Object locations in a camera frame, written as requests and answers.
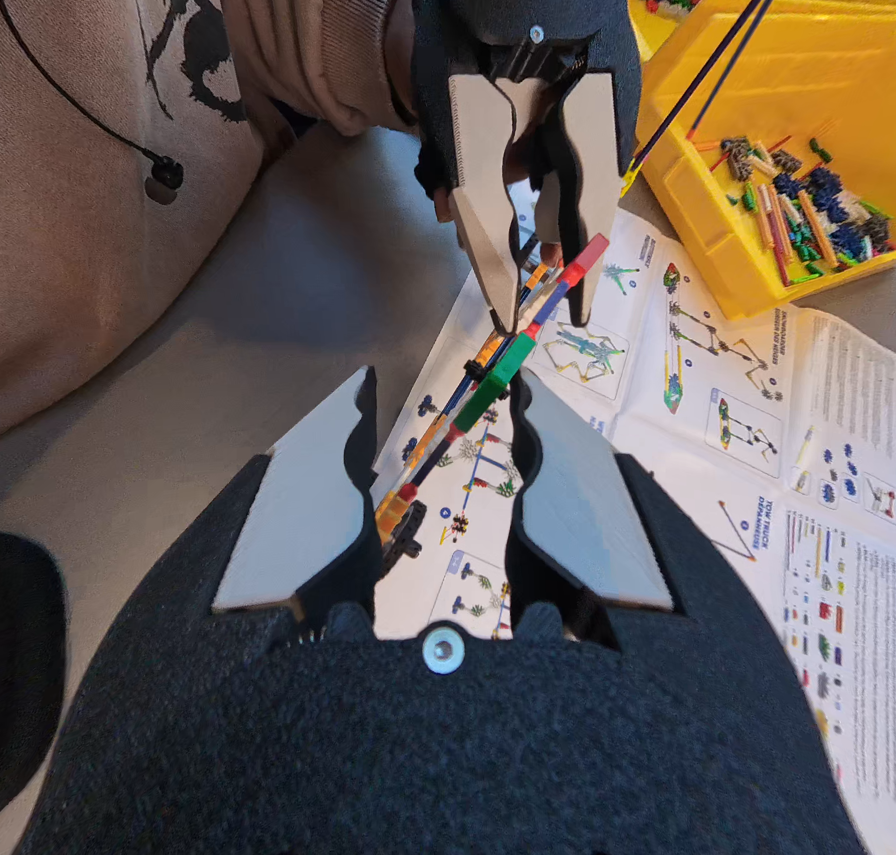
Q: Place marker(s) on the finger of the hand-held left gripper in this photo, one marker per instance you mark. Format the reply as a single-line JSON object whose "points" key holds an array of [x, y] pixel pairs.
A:
{"points": [[595, 169], [479, 155]]}

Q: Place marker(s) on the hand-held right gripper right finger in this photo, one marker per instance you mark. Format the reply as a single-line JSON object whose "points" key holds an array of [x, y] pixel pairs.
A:
{"points": [[595, 519]]}

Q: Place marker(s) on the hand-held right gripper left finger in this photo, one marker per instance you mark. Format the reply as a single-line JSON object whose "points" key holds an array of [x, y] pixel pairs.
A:
{"points": [[301, 519]]}

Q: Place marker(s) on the blue rods with orange connector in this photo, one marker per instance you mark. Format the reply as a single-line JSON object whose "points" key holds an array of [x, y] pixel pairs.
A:
{"points": [[699, 68]]}

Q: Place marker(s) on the colourful rod and connector model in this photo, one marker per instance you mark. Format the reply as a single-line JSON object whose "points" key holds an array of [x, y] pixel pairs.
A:
{"points": [[497, 365]]}

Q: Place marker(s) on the person's left forearm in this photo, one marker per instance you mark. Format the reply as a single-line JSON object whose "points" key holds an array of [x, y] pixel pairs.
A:
{"points": [[322, 29]]}

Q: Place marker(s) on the grey desk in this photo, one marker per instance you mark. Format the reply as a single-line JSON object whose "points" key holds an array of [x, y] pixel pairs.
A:
{"points": [[322, 309]]}

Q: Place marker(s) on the white instruction sheet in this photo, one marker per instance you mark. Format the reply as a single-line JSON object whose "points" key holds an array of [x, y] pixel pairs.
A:
{"points": [[728, 491]]}

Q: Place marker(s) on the pile of toy rods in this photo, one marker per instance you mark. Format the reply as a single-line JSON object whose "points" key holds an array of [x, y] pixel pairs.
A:
{"points": [[798, 211]]}

